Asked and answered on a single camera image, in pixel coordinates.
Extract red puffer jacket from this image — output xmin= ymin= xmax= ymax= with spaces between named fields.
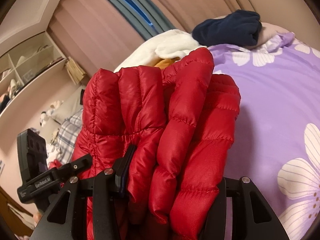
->
xmin=48 ymin=159 xmax=62 ymax=169
xmin=72 ymin=48 xmax=240 ymax=239

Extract person left hand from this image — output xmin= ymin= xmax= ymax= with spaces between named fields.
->
xmin=33 ymin=212 xmax=42 ymax=225

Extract folded red puffer jacket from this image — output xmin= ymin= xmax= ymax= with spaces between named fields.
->
xmin=48 ymin=159 xmax=62 ymax=169

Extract white striped garment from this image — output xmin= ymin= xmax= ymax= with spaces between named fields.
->
xmin=46 ymin=144 xmax=61 ymax=165

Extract plaid grey pillow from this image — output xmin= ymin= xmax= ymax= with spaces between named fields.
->
xmin=57 ymin=108 xmax=83 ymax=165

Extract panda plush toy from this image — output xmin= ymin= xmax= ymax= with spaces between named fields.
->
xmin=40 ymin=100 xmax=63 ymax=127

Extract purple floral bed sheet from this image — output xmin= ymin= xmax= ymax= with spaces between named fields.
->
xmin=210 ymin=33 xmax=319 ymax=239

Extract black garment on pillow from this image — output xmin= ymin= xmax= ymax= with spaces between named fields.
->
xmin=80 ymin=89 xmax=85 ymax=106

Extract beige fringed hanging cloth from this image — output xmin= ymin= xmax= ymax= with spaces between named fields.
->
xmin=65 ymin=57 xmax=87 ymax=85

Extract orange folded garment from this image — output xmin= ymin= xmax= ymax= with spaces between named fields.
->
xmin=155 ymin=57 xmax=180 ymax=69

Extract white fleece garment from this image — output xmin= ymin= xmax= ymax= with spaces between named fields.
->
xmin=114 ymin=29 xmax=202 ymax=73

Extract navy blue fleece garment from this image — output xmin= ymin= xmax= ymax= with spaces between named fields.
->
xmin=191 ymin=10 xmax=262 ymax=47

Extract teal window curtain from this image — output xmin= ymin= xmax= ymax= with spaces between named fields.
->
xmin=108 ymin=0 xmax=175 ymax=41

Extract white wall shelf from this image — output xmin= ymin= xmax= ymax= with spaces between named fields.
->
xmin=1 ymin=31 xmax=67 ymax=120

